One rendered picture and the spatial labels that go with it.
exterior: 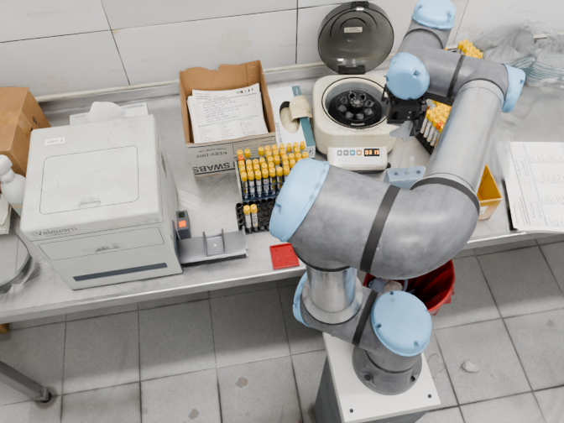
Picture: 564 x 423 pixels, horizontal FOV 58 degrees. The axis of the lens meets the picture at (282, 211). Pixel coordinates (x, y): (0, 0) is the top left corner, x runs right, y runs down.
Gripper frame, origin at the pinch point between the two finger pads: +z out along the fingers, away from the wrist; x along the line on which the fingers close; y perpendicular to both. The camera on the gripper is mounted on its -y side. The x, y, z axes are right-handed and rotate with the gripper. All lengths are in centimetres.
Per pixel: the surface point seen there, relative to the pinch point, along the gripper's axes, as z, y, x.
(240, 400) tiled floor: 113, 49, 32
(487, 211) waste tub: 20.4, -23.1, 10.0
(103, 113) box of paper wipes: 16, 79, -29
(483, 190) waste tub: 21.6, -24.6, 2.6
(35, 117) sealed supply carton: 14, 97, -27
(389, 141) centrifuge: 17.9, -1.5, -13.3
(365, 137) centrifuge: 15.0, 5.8, -13.1
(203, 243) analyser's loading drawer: 21, 51, 13
